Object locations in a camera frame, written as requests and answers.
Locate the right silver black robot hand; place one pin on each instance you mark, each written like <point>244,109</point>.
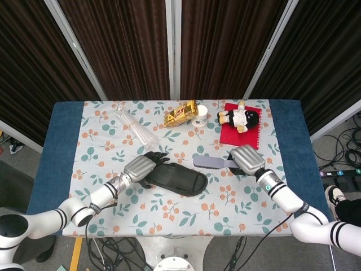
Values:
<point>248,159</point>

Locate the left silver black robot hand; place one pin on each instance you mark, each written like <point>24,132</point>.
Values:
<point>139,169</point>

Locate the black rubber slipper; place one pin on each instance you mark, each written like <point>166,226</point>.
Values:
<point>180,178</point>

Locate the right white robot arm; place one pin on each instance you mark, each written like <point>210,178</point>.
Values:
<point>282,194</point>

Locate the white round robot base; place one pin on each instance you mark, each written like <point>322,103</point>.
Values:
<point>175,262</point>

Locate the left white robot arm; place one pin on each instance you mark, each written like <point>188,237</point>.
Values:
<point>104,194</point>

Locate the red spiral notebook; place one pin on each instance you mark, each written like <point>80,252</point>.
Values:
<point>239,139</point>

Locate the clear plastic straws bundle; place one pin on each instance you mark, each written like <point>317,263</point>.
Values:
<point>138,130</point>

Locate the black white plush doll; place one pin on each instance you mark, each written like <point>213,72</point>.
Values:
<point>248,118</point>

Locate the floral fruit print tablecloth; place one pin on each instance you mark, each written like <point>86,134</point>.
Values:
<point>169,217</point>

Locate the white floral paper cup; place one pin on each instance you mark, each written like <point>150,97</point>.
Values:
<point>199,118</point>

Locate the gold snack packet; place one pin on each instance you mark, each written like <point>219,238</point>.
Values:
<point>180,114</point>

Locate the blue table cover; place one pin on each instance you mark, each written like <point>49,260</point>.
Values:
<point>56,158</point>

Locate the white black sneaker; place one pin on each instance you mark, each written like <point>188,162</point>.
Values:
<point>334,197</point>

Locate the black foot pedal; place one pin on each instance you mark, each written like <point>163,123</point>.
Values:
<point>344,183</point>

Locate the yellow floor tape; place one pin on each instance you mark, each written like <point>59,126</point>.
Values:
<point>75,254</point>

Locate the black trouser leg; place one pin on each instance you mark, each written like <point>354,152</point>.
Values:
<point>349,210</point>

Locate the white table pedestal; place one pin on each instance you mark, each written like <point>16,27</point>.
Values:
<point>146,248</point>

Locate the brown partition panel white frame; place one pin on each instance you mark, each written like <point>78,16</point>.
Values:
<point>225,48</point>
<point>28,70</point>
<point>318,56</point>
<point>121,50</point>

